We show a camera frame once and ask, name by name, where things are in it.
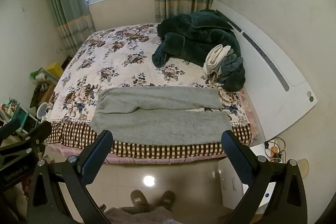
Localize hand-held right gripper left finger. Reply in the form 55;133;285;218
28;130;114;224

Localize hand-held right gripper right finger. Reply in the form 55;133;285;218
221;130;308;224

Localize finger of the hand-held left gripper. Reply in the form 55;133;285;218
0;118;21;142
24;121;52;149

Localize grey fleece pants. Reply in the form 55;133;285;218
90;86;234;147

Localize teal stool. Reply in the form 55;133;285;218
14;106;40;135

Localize small white fan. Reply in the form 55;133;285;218
37;103;49;123

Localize white nightstand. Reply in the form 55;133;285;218
218;144;279;214

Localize brown slipper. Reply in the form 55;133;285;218
159;190;176;210
130;189;151;207

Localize white headboard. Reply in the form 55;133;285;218
211;0;318;144

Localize yellow box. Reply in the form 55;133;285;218
46;62;64;77

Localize beige round object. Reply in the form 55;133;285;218
298;158;310;180

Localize person's trouser legs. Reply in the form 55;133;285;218
104;206;174;224

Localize dark grey fleece garment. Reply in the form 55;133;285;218
215;49;246;92

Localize cream garment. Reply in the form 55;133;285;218
203;44;231;75

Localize floral bed sheet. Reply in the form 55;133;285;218
43;23;265;164

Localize dark green fleece blanket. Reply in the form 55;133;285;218
152;9;242;69

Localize black cables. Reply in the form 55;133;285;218
265;138;287;163

